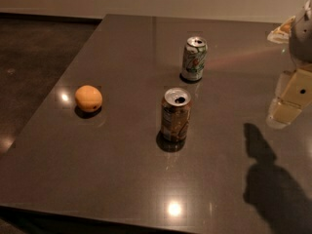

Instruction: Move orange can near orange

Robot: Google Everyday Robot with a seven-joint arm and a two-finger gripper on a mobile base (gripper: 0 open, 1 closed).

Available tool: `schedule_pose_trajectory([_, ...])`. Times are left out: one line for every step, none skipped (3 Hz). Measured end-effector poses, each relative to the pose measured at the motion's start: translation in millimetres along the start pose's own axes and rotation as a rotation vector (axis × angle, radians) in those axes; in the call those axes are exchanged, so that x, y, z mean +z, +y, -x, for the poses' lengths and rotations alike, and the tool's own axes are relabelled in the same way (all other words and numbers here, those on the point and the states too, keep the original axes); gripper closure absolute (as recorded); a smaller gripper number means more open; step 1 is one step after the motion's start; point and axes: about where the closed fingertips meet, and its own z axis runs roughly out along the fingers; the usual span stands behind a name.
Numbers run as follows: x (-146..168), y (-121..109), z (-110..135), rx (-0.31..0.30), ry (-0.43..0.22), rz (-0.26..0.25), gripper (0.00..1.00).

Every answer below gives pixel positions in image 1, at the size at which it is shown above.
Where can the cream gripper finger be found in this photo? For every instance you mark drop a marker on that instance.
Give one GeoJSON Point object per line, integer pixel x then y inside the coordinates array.
{"type": "Point", "coordinates": [293, 93]}
{"type": "Point", "coordinates": [281, 34]}

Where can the green white soda can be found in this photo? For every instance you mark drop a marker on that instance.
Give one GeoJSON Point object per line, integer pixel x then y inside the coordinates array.
{"type": "Point", "coordinates": [194, 57]}

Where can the orange soda can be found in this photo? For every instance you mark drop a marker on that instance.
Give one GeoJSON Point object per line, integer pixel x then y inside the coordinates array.
{"type": "Point", "coordinates": [175, 114]}

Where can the orange fruit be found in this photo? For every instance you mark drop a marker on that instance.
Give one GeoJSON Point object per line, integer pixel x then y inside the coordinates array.
{"type": "Point", "coordinates": [88, 98]}

